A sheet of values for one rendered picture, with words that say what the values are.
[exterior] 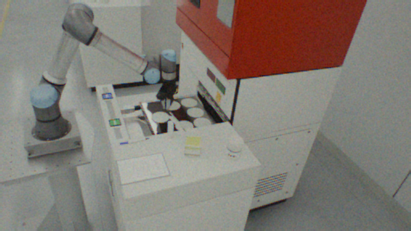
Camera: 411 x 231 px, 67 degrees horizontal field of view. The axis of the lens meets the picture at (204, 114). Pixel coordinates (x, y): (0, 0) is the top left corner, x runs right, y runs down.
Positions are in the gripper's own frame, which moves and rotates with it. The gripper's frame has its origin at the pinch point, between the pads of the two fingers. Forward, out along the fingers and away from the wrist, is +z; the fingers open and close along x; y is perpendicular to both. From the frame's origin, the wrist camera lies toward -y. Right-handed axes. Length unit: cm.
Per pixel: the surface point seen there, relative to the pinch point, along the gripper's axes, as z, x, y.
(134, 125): 3.3, 8.3, -19.3
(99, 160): 91, 75, 15
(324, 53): -40, -73, 42
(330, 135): 77, -100, 146
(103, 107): -4.7, 25.3, -23.1
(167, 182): -5, -33, -52
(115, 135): -4.3, 4.6, -38.6
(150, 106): 1.3, 10.1, -1.1
